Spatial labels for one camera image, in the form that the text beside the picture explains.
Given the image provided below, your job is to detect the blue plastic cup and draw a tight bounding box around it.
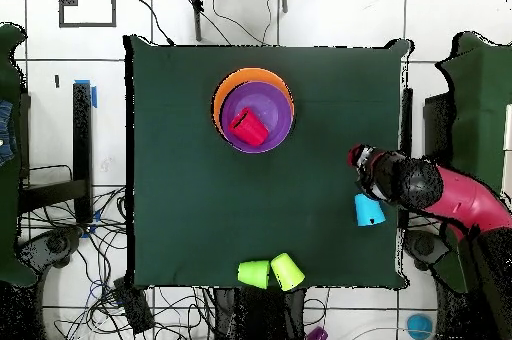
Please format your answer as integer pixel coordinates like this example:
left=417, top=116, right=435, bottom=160
left=353, top=193, right=387, bottom=228

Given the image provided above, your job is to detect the red plastic cup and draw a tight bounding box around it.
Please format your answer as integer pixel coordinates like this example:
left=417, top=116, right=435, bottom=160
left=227, top=106, right=270, bottom=148

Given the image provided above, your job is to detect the orange plastic bowl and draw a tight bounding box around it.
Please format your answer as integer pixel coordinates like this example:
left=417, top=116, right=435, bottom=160
left=211, top=67, right=296, bottom=135

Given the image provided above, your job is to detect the yellow-green plastic cup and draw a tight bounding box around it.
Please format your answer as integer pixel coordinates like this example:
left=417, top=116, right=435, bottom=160
left=270, top=252, right=306, bottom=292

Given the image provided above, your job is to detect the green plastic cup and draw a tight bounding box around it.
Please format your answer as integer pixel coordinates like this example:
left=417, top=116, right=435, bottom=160
left=236, top=259, right=272, bottom=290

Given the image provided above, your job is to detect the black metal stand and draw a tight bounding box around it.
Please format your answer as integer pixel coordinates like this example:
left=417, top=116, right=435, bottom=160
left=397, top=87, right=455, bottom=233
left=17, top=82, right=94, bottom=224

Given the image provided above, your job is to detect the dark green tablecloth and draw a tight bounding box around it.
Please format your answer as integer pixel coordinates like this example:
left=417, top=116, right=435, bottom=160
left=121, top=34, right=413, bottom=291

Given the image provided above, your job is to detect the green cloth covered table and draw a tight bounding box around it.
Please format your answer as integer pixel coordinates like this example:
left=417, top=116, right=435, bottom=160
left=0, top=22, right=37, bottom=287
left=433, top=31, right=512, bottom=293

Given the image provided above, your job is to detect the white box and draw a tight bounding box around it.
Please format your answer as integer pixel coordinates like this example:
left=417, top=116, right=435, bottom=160
left=499, top=103, right=512, bottom=201

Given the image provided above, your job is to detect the blue round floor object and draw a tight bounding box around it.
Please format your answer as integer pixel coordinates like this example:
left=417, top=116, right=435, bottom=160
left=405, top=312, right=434, bottom=340

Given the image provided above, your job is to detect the black tripod stand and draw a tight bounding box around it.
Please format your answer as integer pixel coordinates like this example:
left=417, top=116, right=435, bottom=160
left=178, top=0, right=290, bottom=42

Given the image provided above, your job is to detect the blue tape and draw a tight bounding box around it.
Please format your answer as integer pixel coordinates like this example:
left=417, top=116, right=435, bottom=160
left=74, top=78, right=98, bottom=109

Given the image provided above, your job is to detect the black power box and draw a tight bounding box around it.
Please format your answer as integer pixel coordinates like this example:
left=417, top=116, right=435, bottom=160
left=112, top=275, right=156, bottom=335

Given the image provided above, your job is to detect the blue denim fabric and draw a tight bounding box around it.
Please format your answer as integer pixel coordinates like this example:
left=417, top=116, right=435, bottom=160
left=0, top=99, right=18, bottom=167

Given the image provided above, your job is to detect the black floor cable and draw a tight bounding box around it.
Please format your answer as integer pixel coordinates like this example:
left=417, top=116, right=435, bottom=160
left=130, top=0, right=176, bottom=47

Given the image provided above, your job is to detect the tangle of cables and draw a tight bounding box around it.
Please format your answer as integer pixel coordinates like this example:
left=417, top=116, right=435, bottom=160
left=23, top=185, right=217, bottom=340

